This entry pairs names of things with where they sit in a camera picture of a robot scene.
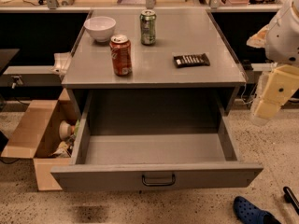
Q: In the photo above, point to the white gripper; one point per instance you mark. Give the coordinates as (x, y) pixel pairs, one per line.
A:
(284, 37)

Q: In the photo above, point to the red coke can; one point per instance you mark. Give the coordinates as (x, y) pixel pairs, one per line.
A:
(120, 47)

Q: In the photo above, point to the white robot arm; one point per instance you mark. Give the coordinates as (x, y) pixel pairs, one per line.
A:
(280, 39)

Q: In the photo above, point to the open grey top drawer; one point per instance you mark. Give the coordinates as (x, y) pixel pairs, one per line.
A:
(124, 134)

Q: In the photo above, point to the green soda can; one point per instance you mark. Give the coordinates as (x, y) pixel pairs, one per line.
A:
(147, 27)

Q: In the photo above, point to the dark chocolate bar wrapper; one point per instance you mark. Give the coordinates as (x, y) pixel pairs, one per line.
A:
(191, 60)

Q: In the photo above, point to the black stick on floor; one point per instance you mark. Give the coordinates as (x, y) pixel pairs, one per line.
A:
(290, 198)

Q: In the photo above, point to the blue clog shoe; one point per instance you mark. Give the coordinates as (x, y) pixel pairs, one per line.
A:
(248, 213)

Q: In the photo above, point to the grey cabinet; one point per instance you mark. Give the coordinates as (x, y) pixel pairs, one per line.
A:
(179, 31)

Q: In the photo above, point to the white bowl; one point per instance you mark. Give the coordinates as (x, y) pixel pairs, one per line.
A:
(100, 28)

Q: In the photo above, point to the white cup in box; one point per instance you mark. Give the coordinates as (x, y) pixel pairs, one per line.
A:
(65, 130)

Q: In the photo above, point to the cardboard box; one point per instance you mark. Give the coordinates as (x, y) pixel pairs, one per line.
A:
(37, 137)

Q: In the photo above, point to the black drawer handle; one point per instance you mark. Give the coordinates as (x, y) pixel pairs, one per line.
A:
(158, 181)

